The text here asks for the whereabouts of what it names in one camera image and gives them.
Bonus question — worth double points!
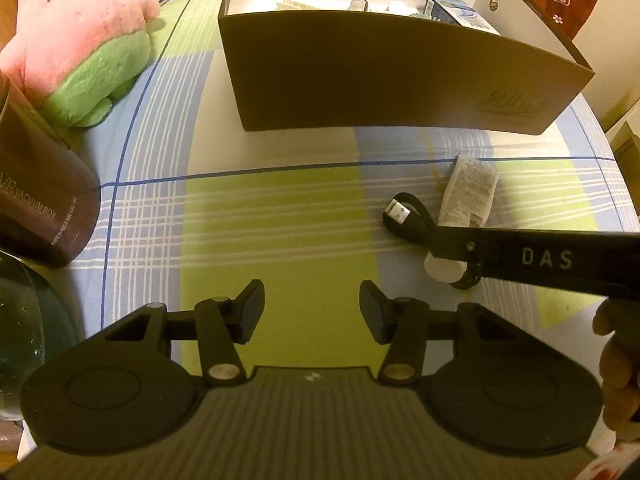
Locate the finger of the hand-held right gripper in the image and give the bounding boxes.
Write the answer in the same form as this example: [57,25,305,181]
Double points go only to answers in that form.
[427,225,483,281]

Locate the white furniture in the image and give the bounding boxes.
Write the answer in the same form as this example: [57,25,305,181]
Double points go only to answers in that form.
[604,119,640,163]

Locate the white squeeze tube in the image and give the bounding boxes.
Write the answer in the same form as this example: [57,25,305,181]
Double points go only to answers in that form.
[423,154,501,287]

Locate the red and white item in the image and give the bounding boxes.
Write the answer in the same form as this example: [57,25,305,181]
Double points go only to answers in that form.
[587,439,640,480]

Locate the dark brown vacuum canister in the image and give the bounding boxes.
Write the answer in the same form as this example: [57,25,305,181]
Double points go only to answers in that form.
[0,77,102,269]

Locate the dark glass bowl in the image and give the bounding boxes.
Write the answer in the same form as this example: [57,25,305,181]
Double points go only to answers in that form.
[0,249,77,422]

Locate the pink and green plush toy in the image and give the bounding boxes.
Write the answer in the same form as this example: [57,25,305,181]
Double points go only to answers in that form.
[0,0,164,129]

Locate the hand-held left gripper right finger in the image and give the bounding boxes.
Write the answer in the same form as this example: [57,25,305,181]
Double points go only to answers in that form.
[359,280,525,387]

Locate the plaid bed sheet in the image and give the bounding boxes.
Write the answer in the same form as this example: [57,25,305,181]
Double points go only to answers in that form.
[15,0,640,456]

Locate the black cable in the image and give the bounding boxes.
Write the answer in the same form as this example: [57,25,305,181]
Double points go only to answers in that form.
[382,192,485,291]

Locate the brown cardboard box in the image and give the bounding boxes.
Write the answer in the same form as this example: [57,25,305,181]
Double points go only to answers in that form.
[218,0,597,137]

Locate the blue and white carton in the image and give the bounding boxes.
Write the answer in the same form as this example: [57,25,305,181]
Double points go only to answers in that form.
[425,0,502,37]

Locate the person's right hand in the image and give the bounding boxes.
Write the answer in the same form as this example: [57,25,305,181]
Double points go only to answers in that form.
[592,296,640,442]

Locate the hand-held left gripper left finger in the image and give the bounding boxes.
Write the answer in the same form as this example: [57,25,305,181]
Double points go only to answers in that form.
[102,279,266,387]

